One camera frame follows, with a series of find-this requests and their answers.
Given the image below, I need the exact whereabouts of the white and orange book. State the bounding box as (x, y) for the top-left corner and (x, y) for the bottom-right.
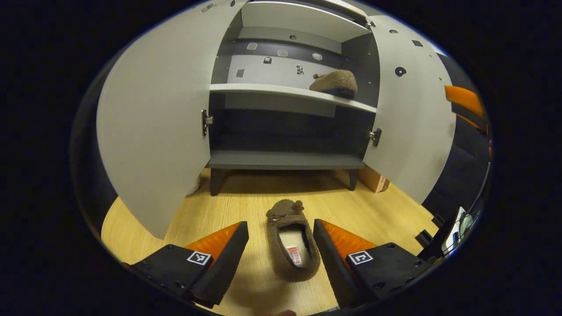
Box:
(358, 167), (390, 194)

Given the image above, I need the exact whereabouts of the white cabinet door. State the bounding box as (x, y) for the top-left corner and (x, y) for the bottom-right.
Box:
(96, 0), (249, 240)
(362, 15), (457, 205)

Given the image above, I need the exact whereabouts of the brown fuzzy shoe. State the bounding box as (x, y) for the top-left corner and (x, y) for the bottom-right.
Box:
(266, 199), (321, 282)
(310, 69), (358, 99)

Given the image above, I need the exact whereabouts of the white shoe cabinet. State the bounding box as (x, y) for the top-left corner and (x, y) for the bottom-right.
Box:
(206, 0), (382, 197)

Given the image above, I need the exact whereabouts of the black backdrop cloth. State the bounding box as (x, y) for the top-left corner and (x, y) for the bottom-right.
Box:
(70, 50), (493, 240)

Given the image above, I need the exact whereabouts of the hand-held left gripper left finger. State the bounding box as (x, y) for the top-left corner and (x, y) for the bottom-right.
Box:
(125, 222), (249, 309)

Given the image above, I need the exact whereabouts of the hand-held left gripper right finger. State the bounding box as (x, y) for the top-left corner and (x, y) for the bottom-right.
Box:
(313, 219), (435, 309)

